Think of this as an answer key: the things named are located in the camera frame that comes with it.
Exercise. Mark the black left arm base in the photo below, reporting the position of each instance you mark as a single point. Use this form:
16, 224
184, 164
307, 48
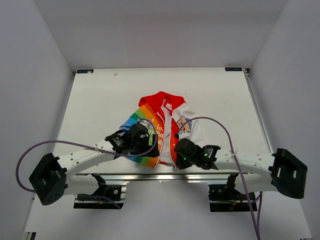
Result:
105, 193

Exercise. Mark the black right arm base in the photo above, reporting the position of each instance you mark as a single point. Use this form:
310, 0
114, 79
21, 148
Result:
226, 192

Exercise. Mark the aluminium right side rail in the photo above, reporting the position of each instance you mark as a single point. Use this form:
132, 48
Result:
266, 138

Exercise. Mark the colourful cartoon children's jacket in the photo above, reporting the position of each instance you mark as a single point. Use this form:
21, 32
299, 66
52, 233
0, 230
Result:
170, 115

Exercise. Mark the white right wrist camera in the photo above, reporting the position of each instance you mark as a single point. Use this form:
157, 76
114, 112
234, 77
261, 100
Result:
183, 135

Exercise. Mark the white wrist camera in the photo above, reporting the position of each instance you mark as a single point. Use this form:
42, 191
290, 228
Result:
183, 135
143, 121

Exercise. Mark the blue label right corner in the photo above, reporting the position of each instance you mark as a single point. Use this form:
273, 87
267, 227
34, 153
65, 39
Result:
233, 69

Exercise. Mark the blue label left corner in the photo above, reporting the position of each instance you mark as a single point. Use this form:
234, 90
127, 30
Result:
84, 71

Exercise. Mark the aluminium table edge rail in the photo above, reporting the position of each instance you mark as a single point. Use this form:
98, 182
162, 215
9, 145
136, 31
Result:
128, 170

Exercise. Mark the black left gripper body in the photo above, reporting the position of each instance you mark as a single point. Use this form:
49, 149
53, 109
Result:
142, 147

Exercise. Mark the blue label corner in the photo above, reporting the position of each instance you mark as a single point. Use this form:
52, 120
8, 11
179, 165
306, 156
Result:
233, 69
84, 71

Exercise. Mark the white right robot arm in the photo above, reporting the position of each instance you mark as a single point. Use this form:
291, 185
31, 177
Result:
277, 172

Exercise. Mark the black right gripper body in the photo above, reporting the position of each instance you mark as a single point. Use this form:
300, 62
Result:
184, 163

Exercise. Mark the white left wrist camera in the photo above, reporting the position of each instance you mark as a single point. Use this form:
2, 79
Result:
143, 121

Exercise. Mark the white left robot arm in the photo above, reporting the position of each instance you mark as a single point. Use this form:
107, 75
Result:
49, 191

